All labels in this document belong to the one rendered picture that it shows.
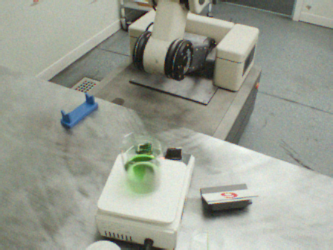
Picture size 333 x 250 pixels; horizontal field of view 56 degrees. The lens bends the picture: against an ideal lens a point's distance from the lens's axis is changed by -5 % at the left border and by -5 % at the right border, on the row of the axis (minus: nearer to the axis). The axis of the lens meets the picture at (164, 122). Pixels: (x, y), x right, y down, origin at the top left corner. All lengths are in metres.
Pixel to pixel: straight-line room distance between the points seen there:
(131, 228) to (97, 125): 0.32
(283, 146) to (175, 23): 0.94
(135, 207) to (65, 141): 0.30
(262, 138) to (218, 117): 0.54
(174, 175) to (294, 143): 1.43
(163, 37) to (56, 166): 0.77
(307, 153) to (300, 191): 1.22
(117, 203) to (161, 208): 0.07
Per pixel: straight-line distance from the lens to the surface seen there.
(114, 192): 0.52
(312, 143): 1.95
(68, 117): 0.76
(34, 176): 0.69
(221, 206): 0.59
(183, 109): 1.41
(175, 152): 0.61
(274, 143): 1.87
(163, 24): 1.31
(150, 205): 0.50
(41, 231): 0.61
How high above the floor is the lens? 1.25
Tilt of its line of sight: 41 degrees down
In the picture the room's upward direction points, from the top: straight up
